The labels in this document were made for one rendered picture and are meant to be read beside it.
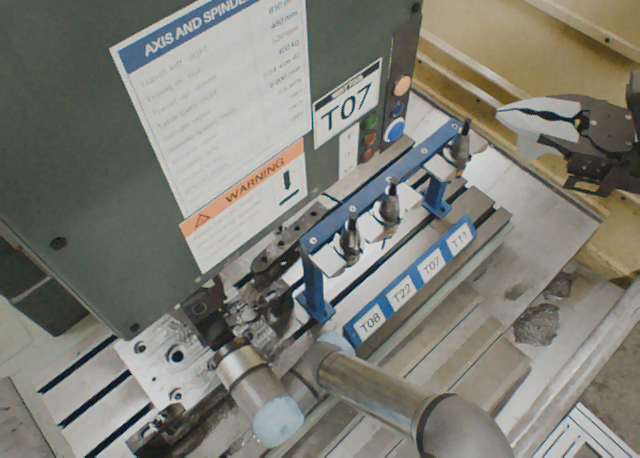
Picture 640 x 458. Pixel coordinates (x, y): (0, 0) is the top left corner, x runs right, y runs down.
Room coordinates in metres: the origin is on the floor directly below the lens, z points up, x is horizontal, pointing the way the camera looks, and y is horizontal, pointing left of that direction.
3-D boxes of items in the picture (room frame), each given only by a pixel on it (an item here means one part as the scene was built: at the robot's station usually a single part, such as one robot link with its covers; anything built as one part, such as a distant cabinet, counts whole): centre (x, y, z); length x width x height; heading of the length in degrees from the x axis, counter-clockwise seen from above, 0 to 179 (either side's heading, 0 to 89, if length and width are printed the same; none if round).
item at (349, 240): (0.50, -0.06, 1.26); 0.04 x 0.04 x 0.07
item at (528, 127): (0.38, -0.25, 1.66); 0.09 x 0.03 x 0.06; 71
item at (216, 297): (0.32, 0.18, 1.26); 0.12 x 0.08 x 0.09; 35
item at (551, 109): (0.41, -0.26, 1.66); 0.09 x 0.03 x 0.06; 71
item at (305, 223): (0.67, 0.08, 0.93); 0.26 x 0.05 x 0.06; 136
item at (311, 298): (0.51, 0.02, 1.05); 0.10 x 0.05 x 0.30; 41
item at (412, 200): (0.61, -0.18, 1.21); 0.07 x 0.05 x 0.01; 41
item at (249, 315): (0.48, 0.13, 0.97); 0.13 x 0.03 x 0.15; 131
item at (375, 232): (0.54, -0.10, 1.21); 0.07 x 0.05 x 0.01; 41
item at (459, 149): (0.71, -0.31, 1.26); 0.04 x 0.04 x 0.07
